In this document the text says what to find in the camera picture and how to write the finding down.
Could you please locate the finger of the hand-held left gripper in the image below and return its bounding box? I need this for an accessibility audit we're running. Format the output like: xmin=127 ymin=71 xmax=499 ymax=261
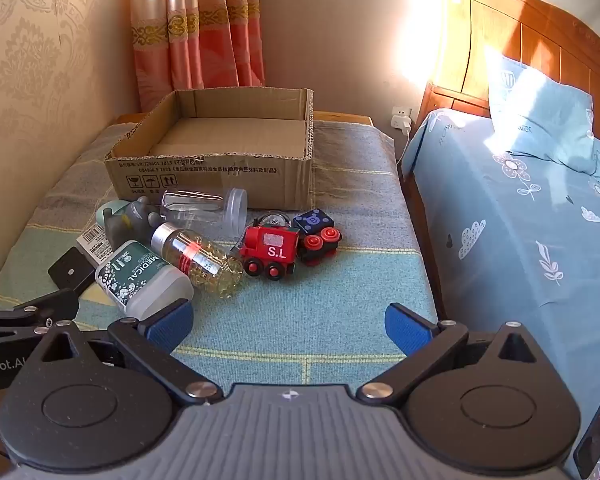
xmin=0 ymin=287 xmax=83 ymax=335

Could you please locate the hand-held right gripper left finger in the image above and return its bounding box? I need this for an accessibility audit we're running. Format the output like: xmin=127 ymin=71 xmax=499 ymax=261
xmin=39 ymin=298 xmax=231 ymax=406

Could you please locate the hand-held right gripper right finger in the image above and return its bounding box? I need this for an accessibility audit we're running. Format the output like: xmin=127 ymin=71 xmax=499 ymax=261
xmin=356 ymin=303 xmax=543 ymax=405

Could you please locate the green and white box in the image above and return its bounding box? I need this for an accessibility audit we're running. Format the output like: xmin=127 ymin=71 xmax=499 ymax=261
xmin=95 ymin=240 xmax=195 ymax=320

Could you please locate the clear bottle of gold capsules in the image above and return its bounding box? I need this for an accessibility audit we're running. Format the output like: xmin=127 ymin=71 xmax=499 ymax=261
xmin=150 ymin=222 xmax=245 ymax=300

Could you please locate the black phone-like device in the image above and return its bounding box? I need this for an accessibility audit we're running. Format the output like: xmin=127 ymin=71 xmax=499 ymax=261
xmin=47 ymin=246 xmax=101 ymax=293

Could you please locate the red toy train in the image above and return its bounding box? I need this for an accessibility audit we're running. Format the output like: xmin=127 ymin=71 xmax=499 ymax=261
xmin=240 ymin=225 xmax=301 ymax=278

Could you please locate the cardboard box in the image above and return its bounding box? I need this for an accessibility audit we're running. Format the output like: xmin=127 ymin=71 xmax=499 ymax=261
xmin=104 ymin=87 xmax=315 ymax=211

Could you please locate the barcode blister pack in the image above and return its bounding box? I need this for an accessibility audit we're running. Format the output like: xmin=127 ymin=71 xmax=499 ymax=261
xmin=76 ymin=225 xmax=115 ymax=266

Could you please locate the grey toy figure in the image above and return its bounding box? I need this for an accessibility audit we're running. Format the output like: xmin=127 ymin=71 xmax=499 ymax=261
xmin=102 ymin=196 xmax=163 ymax=251

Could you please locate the clear plastic jar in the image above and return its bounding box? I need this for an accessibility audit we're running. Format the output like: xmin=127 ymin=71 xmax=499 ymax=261
xmin=161 ymin=187 xmax=249 ymax=226

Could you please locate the blue floral bedsheet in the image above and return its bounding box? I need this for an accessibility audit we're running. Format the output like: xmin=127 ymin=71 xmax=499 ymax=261
xmin=400 ymin=107 xmax=600 ymax=480

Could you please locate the black smartphone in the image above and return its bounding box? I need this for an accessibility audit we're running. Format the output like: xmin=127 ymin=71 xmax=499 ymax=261
xmin=572 ymin=397 xmax=600 ymax=480

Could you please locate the light blue pillow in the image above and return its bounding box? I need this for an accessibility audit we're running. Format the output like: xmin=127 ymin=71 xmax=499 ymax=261
xmin=482 ymin=45 xmax=600 ymax=176

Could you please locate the pink patterned curtain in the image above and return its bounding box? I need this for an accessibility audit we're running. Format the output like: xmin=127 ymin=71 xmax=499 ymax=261
xmin=130 ymin=0 xmax=267 ymax=111

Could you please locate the wooden headboard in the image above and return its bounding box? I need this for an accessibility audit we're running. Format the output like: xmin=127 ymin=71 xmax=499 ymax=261
xmin=400 ymin=0 xmax=600 ymax=321

